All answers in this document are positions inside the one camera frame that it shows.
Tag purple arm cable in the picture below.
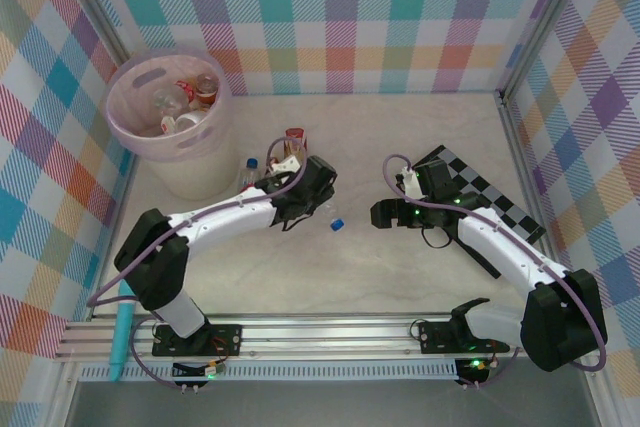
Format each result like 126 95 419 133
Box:
382 154 610 391
87 136 307 391

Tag aluminium mounting rail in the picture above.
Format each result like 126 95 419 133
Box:
53 314 526 363

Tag pale pink plastic bin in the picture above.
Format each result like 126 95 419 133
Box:
106 49 240 201

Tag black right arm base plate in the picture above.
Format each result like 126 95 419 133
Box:
418 321 511 354

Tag brown coffee bottle white swirl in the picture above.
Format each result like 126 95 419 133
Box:
194 73 220 106

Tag black grey checkerboard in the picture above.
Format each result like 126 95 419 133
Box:
407 145 547 279

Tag black connector board green light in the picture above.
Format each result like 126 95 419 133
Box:
453 356 501 391
172 360 227 393

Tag small clear plastic bottle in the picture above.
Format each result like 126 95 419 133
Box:
152 88 184 113

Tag aluminium frame post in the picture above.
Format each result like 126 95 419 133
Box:
62 0 127 66
497 0 599 101

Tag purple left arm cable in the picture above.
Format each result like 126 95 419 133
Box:
87 136 307 391

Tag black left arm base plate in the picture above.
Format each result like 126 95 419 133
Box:
152 324 244 358

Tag white slotted cable duct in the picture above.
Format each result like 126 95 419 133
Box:
79 364 460 382

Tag clear water bottle blue cap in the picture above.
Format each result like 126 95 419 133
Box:
238 157 261 194

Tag aluminium side rail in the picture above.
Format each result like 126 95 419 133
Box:
497 91 571 278
89 151 137 321

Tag white opaque plastic bottle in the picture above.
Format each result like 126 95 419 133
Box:
174 111 209 132

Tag teal plastic tool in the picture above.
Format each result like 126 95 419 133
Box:
108 282 137 382

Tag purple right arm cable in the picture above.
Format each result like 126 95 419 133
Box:
382 154 610 391

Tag clear bottle blue label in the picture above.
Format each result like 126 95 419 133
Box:
319 201 347 232

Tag tall brown tea bottle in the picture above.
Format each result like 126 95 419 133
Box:
284 127 309 161

